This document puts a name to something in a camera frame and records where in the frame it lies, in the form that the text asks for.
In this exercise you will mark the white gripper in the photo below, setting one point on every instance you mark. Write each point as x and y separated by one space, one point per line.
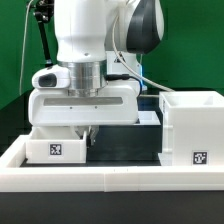
115 104

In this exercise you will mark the white front drawer box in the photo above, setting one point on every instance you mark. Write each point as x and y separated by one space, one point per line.
47 145

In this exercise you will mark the white drawer cabinet frame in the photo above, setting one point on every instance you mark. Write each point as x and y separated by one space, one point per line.
192 129

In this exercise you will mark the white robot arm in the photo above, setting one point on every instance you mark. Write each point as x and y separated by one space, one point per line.
78 91

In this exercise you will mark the white marker tag sheet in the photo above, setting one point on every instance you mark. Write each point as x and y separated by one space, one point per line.
148 118

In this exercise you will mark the white workspace border frame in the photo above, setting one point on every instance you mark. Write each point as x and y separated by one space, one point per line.
15 178

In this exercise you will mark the black camera stand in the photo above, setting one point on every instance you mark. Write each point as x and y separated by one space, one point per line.
43 12

